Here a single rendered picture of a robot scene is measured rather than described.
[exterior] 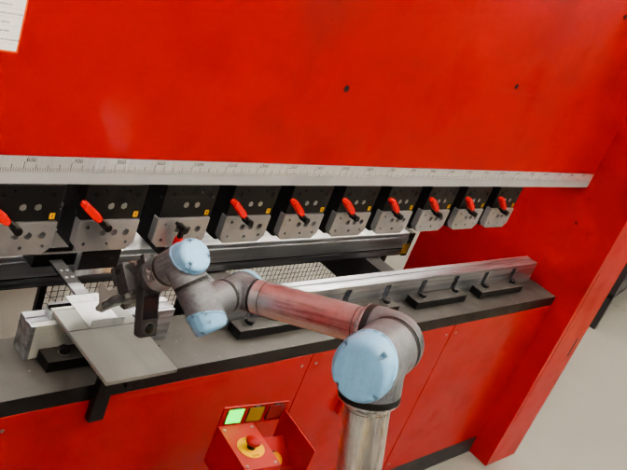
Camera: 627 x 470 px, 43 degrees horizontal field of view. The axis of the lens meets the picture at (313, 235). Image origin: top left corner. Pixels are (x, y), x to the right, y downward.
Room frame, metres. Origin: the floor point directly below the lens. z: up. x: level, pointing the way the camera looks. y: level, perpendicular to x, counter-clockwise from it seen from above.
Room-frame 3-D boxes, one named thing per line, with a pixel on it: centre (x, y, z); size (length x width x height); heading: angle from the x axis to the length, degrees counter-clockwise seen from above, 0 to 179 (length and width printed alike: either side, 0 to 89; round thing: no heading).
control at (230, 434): (1.66, -0.08, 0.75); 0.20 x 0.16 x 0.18; 132
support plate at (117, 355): (1.52, 0.33, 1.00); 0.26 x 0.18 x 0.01; 50
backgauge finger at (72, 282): (1.73, 0.56, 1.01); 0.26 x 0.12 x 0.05; 50
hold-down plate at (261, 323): (2.04, 0.01, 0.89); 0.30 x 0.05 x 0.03; 140
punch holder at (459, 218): (2.67, -0.44, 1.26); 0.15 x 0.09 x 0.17; 140
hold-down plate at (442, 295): (2.66, -0.50, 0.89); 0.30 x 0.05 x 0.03; 140
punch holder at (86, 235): (1.60, 0.46, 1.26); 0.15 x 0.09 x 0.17; 140
